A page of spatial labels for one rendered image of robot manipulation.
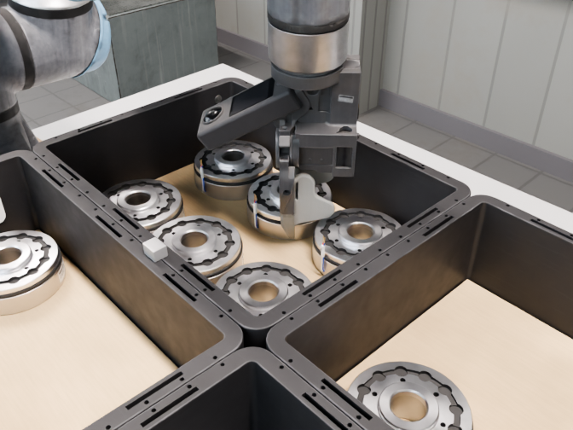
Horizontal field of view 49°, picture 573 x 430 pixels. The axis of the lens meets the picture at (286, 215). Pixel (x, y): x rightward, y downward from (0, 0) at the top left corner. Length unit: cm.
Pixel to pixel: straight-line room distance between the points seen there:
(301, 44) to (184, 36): 254
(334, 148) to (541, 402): 30
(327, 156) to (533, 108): 198
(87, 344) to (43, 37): 48
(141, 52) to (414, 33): 121
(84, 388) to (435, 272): 34
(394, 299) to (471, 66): 214
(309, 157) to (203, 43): 255
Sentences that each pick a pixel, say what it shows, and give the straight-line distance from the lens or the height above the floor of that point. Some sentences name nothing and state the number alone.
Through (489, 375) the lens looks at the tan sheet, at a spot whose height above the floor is 83.
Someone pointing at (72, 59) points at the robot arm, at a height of 93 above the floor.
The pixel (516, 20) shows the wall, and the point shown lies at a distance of 254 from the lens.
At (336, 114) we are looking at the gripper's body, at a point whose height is 100.
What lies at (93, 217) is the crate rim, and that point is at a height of 93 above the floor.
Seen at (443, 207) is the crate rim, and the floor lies 93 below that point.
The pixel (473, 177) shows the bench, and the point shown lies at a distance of 114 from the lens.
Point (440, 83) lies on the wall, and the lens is 277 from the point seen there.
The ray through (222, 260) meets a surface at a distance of 66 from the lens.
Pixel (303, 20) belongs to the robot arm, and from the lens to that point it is 56.
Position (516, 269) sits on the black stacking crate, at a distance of 67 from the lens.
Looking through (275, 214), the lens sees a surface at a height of 86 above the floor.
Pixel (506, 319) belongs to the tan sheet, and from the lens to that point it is 67.
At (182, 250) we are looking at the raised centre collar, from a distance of 67.
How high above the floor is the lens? 128
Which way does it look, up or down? 35 degrees down
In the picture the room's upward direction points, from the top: straight up
